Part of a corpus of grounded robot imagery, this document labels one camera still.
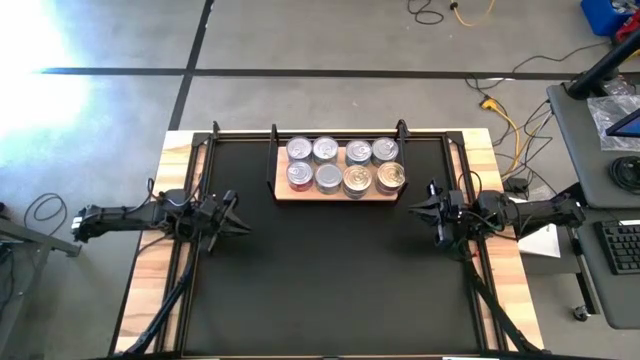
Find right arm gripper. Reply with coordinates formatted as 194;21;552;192
407;189;479;249

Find dark tablet screen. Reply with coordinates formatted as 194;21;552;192
604;107;640;139

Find yellow extension cord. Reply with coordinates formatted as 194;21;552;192
479;97;546;179

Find silver-lid white-green can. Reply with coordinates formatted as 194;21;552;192
345;139;373;165

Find black cable loop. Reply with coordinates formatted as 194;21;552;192
23;192;69;224

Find grey desk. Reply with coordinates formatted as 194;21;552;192
545;82;640;331

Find silver-lid yellow-teal can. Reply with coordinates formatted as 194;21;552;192
312;135;340;164

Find silver-lid green tuna can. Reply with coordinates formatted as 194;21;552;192
371;136;400;164

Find blue plastic bin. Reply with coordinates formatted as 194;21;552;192
579;0;632;37

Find coiled black cable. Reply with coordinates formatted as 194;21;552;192
608;154;640;195

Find yellow floor cable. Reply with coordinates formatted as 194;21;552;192
448;0;497;30

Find black looped floor cable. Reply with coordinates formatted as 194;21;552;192
406;0;445;26

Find red and black object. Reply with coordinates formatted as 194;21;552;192
614;17;640;44

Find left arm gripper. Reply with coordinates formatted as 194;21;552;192
198;192;252;253

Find silver-lid blue can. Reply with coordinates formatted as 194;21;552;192
285;135;314;163

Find wooden shelf with black frame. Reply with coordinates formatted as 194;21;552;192
266;123;410;204

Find grey metal stand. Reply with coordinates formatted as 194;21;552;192
0;202;84;360

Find black keyboard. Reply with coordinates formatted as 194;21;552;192
592;218;640;276

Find clear plastic bag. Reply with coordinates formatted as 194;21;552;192
585;92;640;153

